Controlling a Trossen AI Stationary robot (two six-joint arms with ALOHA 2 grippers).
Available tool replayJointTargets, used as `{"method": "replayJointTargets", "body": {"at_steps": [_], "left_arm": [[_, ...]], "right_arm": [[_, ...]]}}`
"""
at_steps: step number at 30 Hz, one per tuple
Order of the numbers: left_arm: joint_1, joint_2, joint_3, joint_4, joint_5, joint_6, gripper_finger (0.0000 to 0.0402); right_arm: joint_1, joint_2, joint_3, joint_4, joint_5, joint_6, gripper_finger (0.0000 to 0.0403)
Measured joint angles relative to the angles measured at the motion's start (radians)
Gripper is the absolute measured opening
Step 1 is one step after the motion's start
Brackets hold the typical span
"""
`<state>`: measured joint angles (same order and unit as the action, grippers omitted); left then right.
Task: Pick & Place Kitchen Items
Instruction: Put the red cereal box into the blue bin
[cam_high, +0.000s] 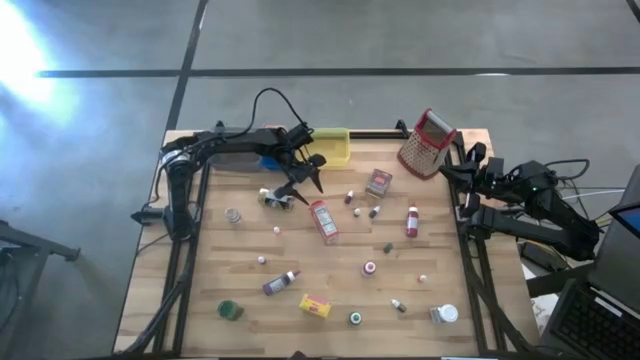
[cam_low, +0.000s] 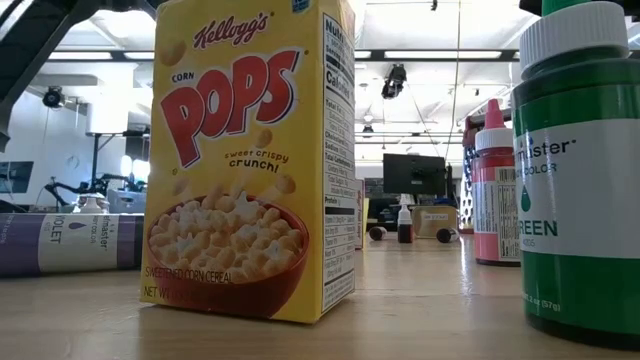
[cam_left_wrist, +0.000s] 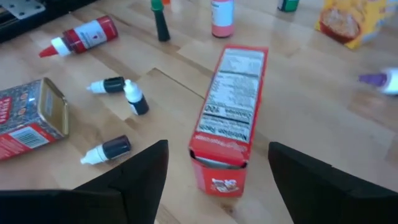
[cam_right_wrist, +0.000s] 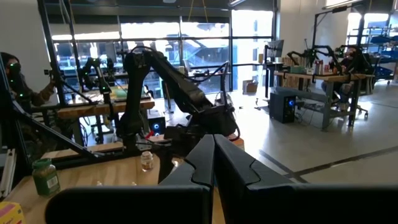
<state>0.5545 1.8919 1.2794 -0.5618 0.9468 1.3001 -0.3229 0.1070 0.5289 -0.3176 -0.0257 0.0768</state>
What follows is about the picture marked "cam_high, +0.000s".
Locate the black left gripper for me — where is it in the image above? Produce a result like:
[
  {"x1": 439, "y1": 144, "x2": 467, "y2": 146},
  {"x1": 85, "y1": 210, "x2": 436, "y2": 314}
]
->
[{"x1": 272, "y1": 140, "x2": 328, "y2": 206}]

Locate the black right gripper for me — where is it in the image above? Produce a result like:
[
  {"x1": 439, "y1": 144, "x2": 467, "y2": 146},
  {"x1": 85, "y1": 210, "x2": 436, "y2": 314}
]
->
[{"x1": 439, "y1": 141, "x2": 509, "y2": 220}]

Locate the red cereal box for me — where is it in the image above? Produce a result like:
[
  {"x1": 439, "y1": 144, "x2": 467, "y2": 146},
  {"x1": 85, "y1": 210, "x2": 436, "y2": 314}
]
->
[{"x1": 309, "y1": 199, "x2": 341, "y2": 246}]

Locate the yellow cereal box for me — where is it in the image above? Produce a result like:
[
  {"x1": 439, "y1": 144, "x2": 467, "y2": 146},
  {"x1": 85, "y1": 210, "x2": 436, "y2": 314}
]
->
[{"x1": 298, "y1": 293, "x2": 333, "y2": 320}]

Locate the green spice jar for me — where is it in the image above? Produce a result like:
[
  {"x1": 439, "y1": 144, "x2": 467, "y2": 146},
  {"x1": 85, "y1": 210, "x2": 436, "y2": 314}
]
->
[{"x1": 216, "y1": 299, "x2": 245, "y2": 322}]

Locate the yellow translucent plastic bin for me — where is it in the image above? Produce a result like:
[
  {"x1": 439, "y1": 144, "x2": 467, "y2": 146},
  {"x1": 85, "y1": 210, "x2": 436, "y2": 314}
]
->
[{"x1": 304, "y1": 127, "x2": 352, "y2": 170}]

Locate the red metal box grater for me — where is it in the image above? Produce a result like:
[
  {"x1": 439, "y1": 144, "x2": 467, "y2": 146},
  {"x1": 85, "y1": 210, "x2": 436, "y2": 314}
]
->
[{"x1": 397, "y1": 108, "x2": 459, "y2": 181}]

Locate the grey translucent plastic bin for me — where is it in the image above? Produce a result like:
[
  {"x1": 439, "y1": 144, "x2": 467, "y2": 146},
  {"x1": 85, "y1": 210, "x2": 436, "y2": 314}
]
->
[{"x1": 204, "y1": 126, "x2": 265, "y2": 174}]

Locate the red food colour bottle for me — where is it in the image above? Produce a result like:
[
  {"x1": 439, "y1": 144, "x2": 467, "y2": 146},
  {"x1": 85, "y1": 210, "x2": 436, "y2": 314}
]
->
[{"x1": 405, "y1": 203, "x2": 420, "y2": 239}]

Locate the gold spice tin red label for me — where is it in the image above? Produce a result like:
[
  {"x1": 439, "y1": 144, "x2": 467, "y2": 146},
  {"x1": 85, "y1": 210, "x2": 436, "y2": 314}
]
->
[{"x1": 365, "y1": 168, "x2": 394, "y2": 200}]

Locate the black power brick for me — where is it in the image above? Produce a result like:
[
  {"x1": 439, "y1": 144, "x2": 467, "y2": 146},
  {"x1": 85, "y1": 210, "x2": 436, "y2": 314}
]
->
[{"x1": 518, "y1": 241, "x2": 569, "y2": 274}]

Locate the violet food colour bottle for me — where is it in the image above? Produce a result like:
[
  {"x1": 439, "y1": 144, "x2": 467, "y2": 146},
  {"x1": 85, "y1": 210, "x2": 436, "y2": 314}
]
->
[{"x1": 262, "y1": 269, "x2": 302, "y2": 297}]

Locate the white-lidded seasoning jar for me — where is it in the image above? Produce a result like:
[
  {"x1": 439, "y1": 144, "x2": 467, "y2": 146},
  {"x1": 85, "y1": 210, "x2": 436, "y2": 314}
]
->
[{"x1": 429, "y1": 303, "x2": 460, "y2": 329}]

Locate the blue-lit monitor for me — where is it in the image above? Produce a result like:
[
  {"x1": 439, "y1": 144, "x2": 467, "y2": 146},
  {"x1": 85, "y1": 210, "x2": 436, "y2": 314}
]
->
[{"x1": 608, "y1": 202, "x2": 640, "y2": 240}]

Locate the black laptop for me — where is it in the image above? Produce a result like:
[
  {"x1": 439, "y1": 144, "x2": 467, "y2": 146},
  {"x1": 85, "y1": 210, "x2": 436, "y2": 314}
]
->
[{"x1": 541, "y1": 164, "x2": 640, "y2": 360}]

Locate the black metal stand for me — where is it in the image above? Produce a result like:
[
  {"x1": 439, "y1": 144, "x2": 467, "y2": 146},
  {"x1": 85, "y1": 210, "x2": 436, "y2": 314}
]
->
[{"x1": 0, "y1": 218, "x2": 81, "y2": 264}]

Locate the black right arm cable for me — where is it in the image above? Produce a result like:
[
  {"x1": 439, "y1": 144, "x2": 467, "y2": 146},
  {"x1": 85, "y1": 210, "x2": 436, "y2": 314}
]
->
[{"x1": 543, "y1": 158, "x2": 592, "y2": 182}]

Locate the white cable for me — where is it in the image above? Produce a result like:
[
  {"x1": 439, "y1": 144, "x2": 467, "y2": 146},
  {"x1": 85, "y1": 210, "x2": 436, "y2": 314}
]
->
[{"x1": 562, "y1": 187, "x2": 626, "y2": 202}]

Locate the black side table frame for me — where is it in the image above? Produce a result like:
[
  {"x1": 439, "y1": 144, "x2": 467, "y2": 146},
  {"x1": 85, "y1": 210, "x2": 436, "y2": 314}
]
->
[{"x1": 526, "y1": 263, "x2": 596, "y2": 300}]

